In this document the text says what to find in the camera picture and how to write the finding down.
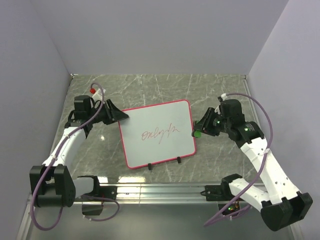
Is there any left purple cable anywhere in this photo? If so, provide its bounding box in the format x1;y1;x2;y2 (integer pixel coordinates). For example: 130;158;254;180
30;83;121;230

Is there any aluminium mounting rail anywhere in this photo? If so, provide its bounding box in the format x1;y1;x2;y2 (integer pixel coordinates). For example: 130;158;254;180
72;182;266;205

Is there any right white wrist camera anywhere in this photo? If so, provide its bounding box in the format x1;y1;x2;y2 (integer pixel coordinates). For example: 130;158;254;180
218;93;228;102

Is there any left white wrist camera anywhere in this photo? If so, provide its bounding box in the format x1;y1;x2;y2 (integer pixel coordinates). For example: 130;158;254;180
89;87;103;101

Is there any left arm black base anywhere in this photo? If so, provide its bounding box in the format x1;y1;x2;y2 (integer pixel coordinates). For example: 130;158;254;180
78;185;118;202

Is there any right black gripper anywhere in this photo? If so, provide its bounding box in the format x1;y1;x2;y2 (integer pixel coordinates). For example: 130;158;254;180
193;107;231;137

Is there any green whiteboard eraser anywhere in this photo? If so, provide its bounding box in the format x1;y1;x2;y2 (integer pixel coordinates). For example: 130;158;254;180
191;120;202;138

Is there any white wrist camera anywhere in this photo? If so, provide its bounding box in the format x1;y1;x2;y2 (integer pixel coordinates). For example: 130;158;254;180
89;87;103;101
218;93;228;102

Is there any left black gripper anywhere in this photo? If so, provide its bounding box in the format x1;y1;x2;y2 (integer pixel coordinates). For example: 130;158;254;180
87;99;129;125

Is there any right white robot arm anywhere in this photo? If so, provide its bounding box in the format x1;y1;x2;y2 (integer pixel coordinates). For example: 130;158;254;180
192;99;313;232

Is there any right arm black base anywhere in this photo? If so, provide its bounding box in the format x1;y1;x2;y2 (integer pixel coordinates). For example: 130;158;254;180
200;184;234;202

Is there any purple cable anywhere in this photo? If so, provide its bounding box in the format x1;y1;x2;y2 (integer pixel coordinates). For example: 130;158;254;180
30;83;121;230
203;92;273;227

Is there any pink-framed whiteboard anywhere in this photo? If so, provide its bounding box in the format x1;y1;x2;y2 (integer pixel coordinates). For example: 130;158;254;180
119;99;197;169

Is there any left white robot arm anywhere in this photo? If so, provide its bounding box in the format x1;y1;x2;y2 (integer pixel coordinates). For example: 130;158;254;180
29;95;129;208

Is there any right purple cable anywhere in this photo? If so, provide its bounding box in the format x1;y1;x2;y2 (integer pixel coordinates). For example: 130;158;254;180
203;92;273;227

